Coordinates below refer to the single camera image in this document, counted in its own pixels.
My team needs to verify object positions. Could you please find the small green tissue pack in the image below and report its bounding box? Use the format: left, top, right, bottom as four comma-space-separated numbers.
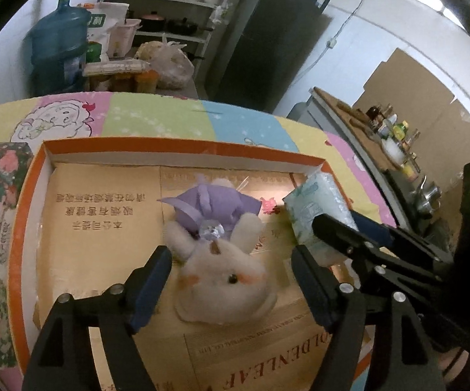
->
282, 171, 358, 268

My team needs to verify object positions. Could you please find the cream plush bunny purple dress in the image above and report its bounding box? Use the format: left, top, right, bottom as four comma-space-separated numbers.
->
161, 178, 277, 325

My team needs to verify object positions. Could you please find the kitchen counter with board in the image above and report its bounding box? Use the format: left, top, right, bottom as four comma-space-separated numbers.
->
306, 89, 430, 233

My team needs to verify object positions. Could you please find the steel kettle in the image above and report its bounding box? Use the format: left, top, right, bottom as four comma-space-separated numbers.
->
413, 175, 442, 217

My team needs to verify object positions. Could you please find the white bowl on counter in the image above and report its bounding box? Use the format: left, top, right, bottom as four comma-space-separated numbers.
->
380, 137, 406, 166

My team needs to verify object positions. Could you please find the orange rimmed cardboard box tray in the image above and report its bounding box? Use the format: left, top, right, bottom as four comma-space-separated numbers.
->
7, 136, 376, 391

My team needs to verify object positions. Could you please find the colourful cartoon bed sheet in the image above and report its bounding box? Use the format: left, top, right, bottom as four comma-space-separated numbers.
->
0, 91, 399, 391

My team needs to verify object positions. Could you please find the black refrigerator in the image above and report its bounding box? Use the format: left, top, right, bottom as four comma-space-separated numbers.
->
205, 0, 329, 113

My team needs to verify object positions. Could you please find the plastic bag of vegetables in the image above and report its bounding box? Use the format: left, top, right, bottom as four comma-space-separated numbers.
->
134, 37, 194, 90

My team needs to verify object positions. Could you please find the grey metal shelf rack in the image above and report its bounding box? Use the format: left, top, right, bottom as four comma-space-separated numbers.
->
102, 0, 230, 85

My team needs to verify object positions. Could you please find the blue water jug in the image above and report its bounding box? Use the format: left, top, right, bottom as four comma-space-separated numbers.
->
29, 0, 91, 96

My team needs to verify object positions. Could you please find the white flour sack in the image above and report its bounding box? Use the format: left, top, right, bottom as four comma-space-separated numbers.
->
80, 2, 129, 63

